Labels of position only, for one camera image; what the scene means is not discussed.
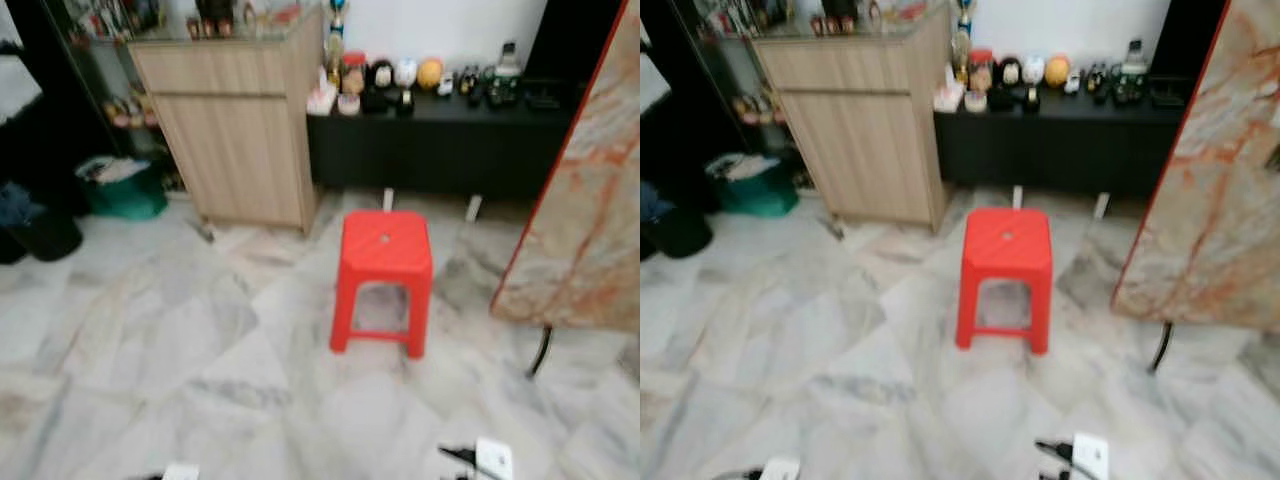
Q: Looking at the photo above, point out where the curved black table leg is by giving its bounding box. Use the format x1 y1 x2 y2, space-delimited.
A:
527 325 554 379
1150 320 1176 374

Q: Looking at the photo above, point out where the red plastic stool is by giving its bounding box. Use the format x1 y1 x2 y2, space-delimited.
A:
955 208 1054 355
330 210 434 359

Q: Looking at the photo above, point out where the orange veined marble table top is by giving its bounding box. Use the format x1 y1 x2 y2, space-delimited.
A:
1112 0 1280 333
490 0 641 333

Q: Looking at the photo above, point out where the black low cabinet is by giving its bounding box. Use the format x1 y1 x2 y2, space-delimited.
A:
307 85 591 201
933 85 1191 199

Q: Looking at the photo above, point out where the black bin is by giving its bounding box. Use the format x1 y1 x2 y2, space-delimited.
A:
640 185 713 259
0 183 84 263

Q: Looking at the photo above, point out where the light wooden cabinet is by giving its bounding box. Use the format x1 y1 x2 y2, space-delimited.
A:
752 10 951 233
128 10 326 233

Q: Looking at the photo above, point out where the green basket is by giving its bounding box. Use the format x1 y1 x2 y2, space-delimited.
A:
706 152 799 218
78 155 169 221

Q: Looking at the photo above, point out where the gold and blue trophy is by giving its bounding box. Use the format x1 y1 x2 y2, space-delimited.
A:
325 0 349 86
952 0 976 83

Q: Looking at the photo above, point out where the dark glass display shelf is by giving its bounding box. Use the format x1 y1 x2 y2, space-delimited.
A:
665 0 811 191
40 0 191 191

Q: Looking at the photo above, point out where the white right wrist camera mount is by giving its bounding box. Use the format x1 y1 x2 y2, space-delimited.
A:
475 437 515 480
1070 432 1111 480

